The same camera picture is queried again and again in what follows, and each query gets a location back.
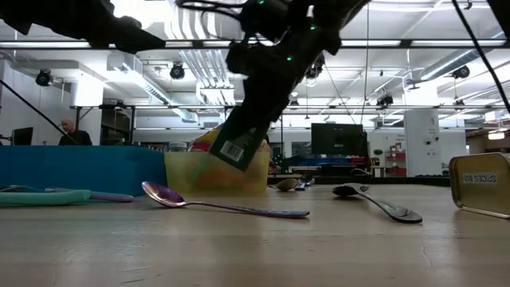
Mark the rectangular metal spice tin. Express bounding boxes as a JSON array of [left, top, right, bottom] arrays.
[[449, 152, 510, 221]]

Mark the black overhead crossbar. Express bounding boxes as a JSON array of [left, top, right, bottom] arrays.
[[0, 38, 510, 50]]

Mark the spoon with teal handle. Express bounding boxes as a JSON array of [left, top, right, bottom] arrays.
[[0, 185, 92, 207]]

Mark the dark blue plastic bin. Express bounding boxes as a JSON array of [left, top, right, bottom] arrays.
[[0, 145, 168, 197]]

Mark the person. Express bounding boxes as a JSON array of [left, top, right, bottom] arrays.
[[58, 118, 93, 147]]

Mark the iridescent rainbow spoon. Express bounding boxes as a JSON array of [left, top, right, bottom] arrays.
[[141, 181, 311, 219]]

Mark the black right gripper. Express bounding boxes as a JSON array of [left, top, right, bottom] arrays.
[[226, 0, 343, 131]]

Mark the spoon with lilac handle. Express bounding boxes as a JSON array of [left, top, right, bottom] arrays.
[[43, 187, 135, 203]]

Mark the all-black metal spoon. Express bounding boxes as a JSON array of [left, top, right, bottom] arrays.
[[332, 182, 423, 225]]

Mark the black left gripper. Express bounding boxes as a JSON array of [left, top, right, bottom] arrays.
[[0, 0, 167, 55]]

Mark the small black monitor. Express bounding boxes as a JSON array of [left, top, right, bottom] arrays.
[[10, 126, 35, 147]]

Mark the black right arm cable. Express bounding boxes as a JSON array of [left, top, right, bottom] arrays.
[[452, 0, 510, 115]]

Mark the plain silver spoon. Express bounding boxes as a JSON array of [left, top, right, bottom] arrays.
[[270, 178, 300, 191]]

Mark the black computer monitor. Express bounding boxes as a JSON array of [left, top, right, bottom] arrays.
[[310, 122, 370, 158]]

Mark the translucent yellow plastic bin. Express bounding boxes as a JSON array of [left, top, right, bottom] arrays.
[[164, 150, 271, 195]]

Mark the white square pillar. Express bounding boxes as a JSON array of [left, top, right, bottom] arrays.
[[404, 108, 441, 177]]

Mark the thin black cable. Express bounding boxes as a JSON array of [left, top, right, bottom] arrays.
[[0, 78, 79, 145]]

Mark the dark green tea box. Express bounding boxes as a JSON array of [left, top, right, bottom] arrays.
[[209, 106, 271, 172]]

